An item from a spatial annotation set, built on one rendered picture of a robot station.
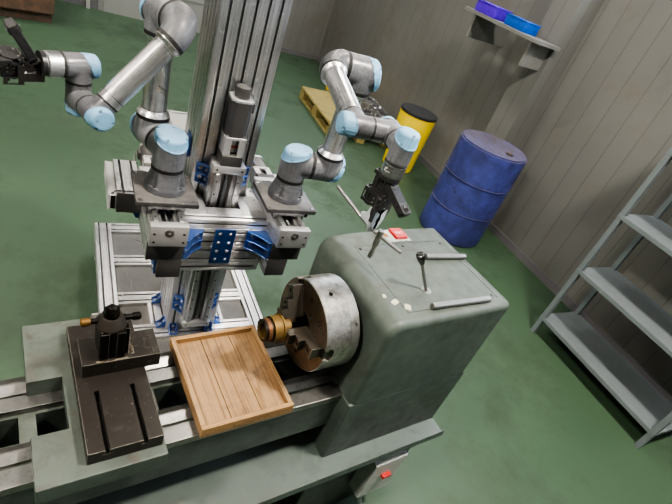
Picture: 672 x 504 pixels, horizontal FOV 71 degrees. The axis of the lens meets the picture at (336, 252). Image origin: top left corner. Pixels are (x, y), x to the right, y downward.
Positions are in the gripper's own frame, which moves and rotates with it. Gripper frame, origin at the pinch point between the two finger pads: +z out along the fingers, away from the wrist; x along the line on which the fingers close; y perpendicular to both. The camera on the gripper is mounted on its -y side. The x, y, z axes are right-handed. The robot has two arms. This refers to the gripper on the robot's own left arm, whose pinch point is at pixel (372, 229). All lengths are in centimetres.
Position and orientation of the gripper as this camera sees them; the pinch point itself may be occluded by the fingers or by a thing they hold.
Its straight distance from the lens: 160.8
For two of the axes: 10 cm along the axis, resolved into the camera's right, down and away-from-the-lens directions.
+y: -6.7, -6.0, 4.4
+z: -3.2, 7.7, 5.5
